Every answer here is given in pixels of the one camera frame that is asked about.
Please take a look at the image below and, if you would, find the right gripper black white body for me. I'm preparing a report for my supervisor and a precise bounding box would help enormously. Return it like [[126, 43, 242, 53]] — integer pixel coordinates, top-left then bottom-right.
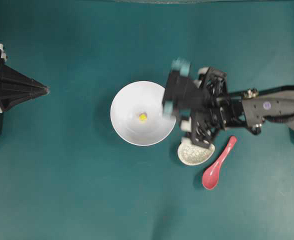
[[180, 67, 242, 148]]

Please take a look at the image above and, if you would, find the white round bowl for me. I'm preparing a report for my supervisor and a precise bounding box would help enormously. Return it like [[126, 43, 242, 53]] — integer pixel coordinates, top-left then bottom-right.
[[110, 81, 176, 146]]

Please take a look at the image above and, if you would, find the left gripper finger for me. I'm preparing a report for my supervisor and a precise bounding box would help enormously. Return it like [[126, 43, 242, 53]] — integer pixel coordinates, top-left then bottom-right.
[[0, 63, 48, 90], [0, 88, 50, 112]]

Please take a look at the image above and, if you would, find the yellow hexagonal prism block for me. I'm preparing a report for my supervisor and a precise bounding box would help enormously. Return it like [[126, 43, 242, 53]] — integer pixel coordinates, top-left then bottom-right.
[[138, 112, 148, 123]]

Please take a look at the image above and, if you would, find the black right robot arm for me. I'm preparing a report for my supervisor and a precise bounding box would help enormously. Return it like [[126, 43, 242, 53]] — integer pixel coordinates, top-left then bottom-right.
[[179, 67, 294, 148]]

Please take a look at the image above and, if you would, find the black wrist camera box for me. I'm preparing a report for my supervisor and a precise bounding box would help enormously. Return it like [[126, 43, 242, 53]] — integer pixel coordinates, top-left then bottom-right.
[[162, 58, 209, 118]]

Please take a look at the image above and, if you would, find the speckled ceramic spoon rest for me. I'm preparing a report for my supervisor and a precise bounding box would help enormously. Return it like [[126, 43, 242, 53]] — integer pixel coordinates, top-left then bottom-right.
[[177, 137, 215, 166]]

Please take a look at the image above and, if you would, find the pink plastic spoon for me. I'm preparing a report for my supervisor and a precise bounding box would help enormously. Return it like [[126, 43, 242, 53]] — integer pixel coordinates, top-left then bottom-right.
[[201, 136, 237, 190]]

